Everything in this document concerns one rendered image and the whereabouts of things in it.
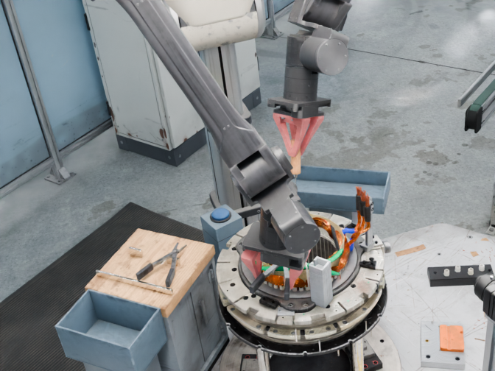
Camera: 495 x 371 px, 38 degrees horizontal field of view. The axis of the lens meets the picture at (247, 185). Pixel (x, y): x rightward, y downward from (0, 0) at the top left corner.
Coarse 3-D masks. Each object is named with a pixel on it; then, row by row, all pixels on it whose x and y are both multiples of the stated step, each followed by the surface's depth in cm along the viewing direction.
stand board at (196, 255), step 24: (144, 240) 153; (168, 240) 152; (192, 240) 151; (120, 264) 147; (144, 264) 146; (168, 264) 145; (192, 264) 144; (96, 288) 142; (120, 288) 141; (168, 312) 136
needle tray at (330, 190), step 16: (304, 176) 171; (320, 176) 170; (336, 176) 169; (352, 176) 167; (368, 176) 166; (384, 176) 165; (304, 192) 161; (320, 192) 167; (336, 192) 166; (352, 192) 166; (368, 192) 165; (384, 192) 157; (320, 208) 162; (336, 208) 161; (352, 208) 160; (384, 208) 157
